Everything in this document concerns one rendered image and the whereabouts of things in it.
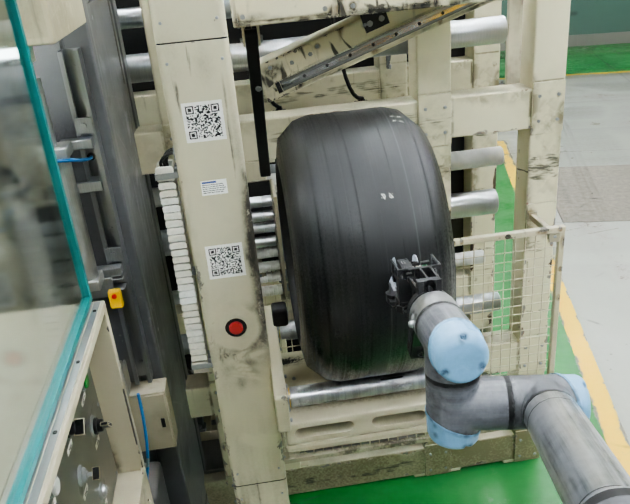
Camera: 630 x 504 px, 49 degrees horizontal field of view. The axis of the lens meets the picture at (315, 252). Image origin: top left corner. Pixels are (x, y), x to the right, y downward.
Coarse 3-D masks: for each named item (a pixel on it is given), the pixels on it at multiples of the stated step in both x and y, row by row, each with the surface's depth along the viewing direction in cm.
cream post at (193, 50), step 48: (192, 0) 119; (192, 48) 123; (192, 96) 126; (192, 144) 130; (240, 144) 131; (192, 192) 134; (240, 192) 135; (192, 240) 138; (240, 240) 139; (240, 288) 144; (240, 336) 149; (240, 384) 154; (240, 432) 159; (240, 480) 165
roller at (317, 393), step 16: (320, 384) 150; (336, 384) 150; (352, 384) 149; (368, 384) 150; (384, 384) 150; (400, 384) 150; (416, 384) 150; (304, 400) 148; (320, 400) 149; (336, 400) 150
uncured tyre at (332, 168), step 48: (288, 144) 136; (336, 144) 130; (384, 144) 130; (288, 192) 130; (336, 192) 125; (432, 192) 126; (288, 240) 171; (336, 240) 123; (384, 240) 124; (432, 240) 125; (336, 288) 124; (384, 288) 125; (336, 336) 128; (384, 336) 130
